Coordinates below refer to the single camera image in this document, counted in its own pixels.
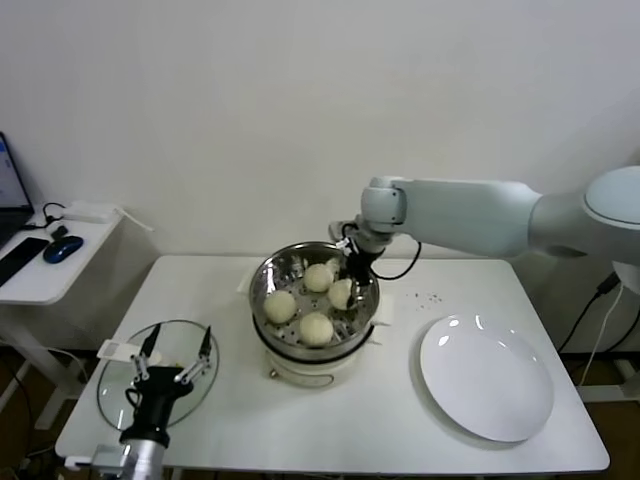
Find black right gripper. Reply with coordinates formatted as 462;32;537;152
341;249;376;307

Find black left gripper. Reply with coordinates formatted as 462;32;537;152
129;322;214;431

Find white steamed baozi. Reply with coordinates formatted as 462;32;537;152
303;263;335;294
263;291;297;324
327;278;354;309
298;311;335;348

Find stainless steel steamer basket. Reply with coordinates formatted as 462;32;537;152
237;241;396;351

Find scattered black crumbs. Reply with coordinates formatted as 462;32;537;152
407;289;444;307

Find white electric cooker base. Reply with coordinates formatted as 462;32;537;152
263;349;354;390

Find white side table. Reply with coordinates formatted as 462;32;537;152
0;213;125;432

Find blue computer mouse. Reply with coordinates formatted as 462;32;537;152
43;235;85;265

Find white round plate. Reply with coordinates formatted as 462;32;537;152
418;313;556;443

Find white adapter box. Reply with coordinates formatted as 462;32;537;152
62;201;114;225

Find black smartphone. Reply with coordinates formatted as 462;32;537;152
0;237;51;289

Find black laptop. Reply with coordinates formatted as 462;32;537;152
0;132;36;251

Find white desk foot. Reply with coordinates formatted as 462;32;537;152
574;357;632;404

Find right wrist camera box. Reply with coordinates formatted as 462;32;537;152
328;218;357;249

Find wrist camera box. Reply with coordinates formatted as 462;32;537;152
328;218;357;249
67;443;132;474

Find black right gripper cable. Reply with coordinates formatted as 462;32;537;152
372;239;424;281

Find glass lid white handle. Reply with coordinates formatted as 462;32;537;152
97;319;221;434

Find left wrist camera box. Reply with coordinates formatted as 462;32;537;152
67;443;132;474

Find thin white cord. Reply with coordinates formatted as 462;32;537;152
112;207;155;233

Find black looped cable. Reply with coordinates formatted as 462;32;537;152
22;202;66;232

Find white hanging cable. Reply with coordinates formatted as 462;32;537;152
577;279;630;387

